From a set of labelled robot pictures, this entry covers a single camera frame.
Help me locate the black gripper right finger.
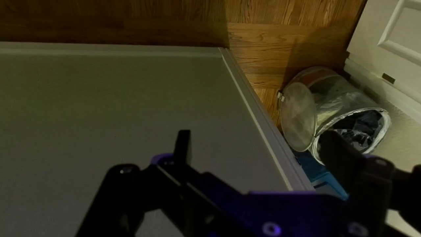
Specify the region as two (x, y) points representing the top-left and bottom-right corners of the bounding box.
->
(321, 132), (421, 237)

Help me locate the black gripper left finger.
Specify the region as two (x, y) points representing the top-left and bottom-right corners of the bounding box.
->
(76, 131), (207, 237)

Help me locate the blue box on floor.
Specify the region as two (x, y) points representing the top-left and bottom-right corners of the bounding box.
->
(295, 152), (347, 201)

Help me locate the grey area rug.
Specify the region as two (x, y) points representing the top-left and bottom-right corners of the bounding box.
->
(0, 43), (311, 237)

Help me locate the white panel door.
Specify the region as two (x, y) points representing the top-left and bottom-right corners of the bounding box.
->
(345, 0), (421, 122)

